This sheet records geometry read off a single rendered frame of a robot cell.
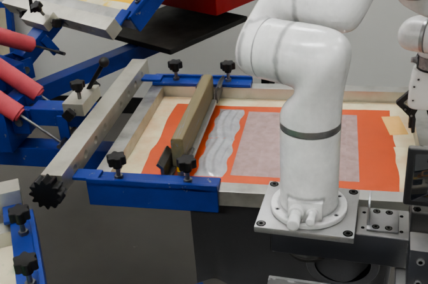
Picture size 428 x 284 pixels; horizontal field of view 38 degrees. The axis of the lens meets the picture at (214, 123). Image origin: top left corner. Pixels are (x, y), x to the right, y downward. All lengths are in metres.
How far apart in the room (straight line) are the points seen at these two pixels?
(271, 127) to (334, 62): 0.82
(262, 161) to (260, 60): 0.64
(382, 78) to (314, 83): 2.84
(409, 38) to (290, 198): 0.54
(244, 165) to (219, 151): 0.09
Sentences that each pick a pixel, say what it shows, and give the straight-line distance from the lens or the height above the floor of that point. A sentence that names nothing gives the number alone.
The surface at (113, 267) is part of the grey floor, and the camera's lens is 2.77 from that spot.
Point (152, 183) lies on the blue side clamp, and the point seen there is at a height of 1.01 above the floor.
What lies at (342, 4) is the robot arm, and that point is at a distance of 0.95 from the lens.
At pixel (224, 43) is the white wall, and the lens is 3.69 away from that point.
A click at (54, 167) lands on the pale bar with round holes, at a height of 1.04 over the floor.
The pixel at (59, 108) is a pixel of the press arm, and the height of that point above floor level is 1.04.
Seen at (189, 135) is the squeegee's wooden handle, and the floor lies 1.03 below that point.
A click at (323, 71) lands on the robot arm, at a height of 1.40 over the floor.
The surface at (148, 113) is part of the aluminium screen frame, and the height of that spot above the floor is 0.98.
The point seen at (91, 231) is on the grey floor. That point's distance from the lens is 3.00.
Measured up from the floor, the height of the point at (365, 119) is 0.96.
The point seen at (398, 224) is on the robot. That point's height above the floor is 1.13.
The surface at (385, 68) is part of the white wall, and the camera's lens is 3.70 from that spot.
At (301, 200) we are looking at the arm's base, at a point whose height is 1.18.
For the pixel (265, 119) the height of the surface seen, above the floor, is 0.96.
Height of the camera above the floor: 1.75
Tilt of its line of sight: 27 degrees down
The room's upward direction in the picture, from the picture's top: 3 degrees counter-clockwise
